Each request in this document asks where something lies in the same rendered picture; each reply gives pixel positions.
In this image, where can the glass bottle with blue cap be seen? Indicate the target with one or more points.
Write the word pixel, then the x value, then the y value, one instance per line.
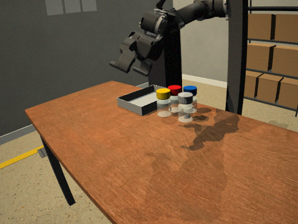
pixel 193 90

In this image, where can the clear glass bottle with grey cap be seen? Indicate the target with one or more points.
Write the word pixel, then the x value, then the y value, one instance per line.
pixel 185 107

